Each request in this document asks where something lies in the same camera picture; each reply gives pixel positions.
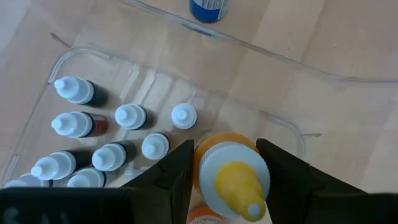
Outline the large yellow food coloring bottle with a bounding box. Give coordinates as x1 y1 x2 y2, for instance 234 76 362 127
186 132 271 224

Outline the large blue food coloring bottle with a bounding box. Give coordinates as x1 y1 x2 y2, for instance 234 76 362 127
189 0 229 24

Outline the clear plastic bin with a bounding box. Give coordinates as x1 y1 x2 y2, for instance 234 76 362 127
0 0 398 190

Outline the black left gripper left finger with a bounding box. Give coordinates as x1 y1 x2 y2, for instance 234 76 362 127
0 139 195 224

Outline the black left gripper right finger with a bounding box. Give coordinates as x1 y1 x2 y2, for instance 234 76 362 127
255 138 398 224

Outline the small green food coloring bottle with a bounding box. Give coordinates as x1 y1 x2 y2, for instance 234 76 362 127
30 150 93 181

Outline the small blue food coloring bottle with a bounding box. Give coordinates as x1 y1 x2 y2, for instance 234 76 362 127
66 167 116 189

